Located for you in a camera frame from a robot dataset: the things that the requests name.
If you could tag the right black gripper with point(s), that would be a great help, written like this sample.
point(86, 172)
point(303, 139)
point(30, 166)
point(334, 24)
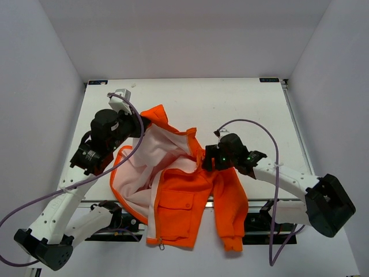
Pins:
point(213, 151)

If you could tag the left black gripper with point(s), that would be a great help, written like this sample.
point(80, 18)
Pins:
point(132, 119)

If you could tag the orange zip-up jacket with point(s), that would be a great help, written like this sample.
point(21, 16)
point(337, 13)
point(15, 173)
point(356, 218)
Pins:
point(160, 181)

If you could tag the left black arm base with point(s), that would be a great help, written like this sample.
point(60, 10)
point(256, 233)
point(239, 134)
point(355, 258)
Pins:
point(130, 230)

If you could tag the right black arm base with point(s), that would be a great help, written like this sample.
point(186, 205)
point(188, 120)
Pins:
point(257, 231)

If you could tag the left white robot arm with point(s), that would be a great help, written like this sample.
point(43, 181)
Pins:
point(52, 237)

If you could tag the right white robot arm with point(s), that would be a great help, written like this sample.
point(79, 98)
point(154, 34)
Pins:
point(322, 202)

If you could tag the left blue table label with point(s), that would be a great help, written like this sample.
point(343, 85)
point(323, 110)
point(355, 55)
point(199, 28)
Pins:
point(97, 82)

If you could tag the blue table label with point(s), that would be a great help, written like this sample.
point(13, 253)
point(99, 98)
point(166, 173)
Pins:
point(269, 80)
point(97, 82)

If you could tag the right blue table label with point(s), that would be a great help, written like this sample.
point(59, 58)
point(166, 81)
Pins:
point(269, 80)

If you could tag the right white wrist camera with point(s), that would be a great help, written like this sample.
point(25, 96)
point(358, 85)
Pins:
point(221, 133)

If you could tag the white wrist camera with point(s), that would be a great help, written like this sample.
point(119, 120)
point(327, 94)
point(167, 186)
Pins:
point(221, 133)
point(118, 100)

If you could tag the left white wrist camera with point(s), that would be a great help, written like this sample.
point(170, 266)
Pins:
point(118, 100)

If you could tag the aluminium table front rail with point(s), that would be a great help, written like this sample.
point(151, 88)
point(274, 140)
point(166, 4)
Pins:
point(253, 204)

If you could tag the aluminium table rail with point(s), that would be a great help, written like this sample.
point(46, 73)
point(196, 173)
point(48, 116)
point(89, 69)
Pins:
point(298, 130)
point(253, 204)

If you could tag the aluminium table right rail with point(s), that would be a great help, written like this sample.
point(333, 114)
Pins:
point(298, 130)

